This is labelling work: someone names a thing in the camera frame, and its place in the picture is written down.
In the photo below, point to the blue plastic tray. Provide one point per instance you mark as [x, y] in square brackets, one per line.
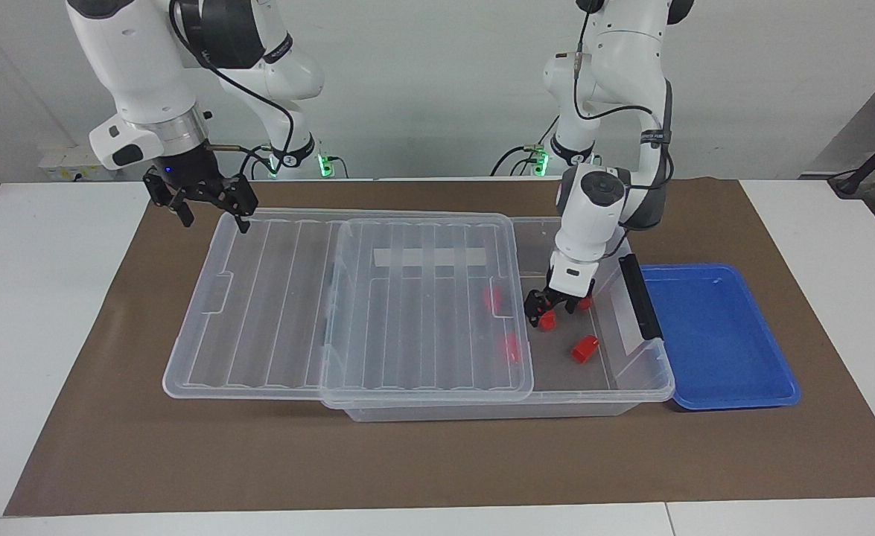
[720, 335]

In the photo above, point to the brown table mat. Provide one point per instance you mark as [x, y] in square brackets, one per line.
[437, 461]

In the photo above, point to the clear plastic storage box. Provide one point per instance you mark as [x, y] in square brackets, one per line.
[556, 376]

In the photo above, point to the red knobbed block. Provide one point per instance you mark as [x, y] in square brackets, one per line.
[549, 321]
[584, 351]
[586, 303]
[512, 348]
[491, 299]

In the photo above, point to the black tripod leg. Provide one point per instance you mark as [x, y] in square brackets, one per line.
[873, 160]

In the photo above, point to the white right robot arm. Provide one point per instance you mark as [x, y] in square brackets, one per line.
[139, 67]

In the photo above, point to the white wall socket strip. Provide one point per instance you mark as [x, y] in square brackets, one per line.
[68, 165]

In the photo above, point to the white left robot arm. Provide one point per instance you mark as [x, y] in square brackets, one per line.
[593, 223]

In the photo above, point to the clear ribbed plastic lid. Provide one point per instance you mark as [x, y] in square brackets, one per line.
[258, 313]

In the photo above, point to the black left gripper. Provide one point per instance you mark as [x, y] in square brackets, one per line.
[570, 299]

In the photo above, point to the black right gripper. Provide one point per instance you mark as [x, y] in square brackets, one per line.
[190, 173]

